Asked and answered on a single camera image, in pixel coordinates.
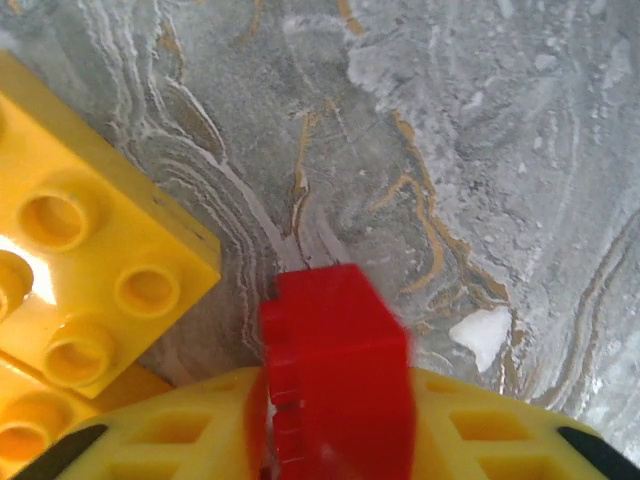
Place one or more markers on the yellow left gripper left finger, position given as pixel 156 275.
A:
pixel 190 435

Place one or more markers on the yellow lego brick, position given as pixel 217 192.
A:
pixel 30 420
pixel 100 225

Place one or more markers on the white scrap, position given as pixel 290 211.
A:
pixel 482 335

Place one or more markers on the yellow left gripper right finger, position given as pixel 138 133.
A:
pixel 490 440

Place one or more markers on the red studded lego brick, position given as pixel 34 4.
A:
pixel 340 350

